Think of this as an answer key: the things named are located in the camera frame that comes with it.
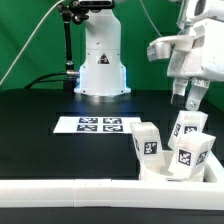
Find white L-shaped fence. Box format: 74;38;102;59
0;155;224;210

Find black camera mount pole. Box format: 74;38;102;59
58;0;88;92

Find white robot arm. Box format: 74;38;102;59
77;0;224;111

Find white paper marker sheet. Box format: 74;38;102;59
53;116;141;134

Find white cable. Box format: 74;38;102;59
0;0;64;87

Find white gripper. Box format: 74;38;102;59
147;0;224;111

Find black cables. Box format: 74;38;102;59
23;72;80;90

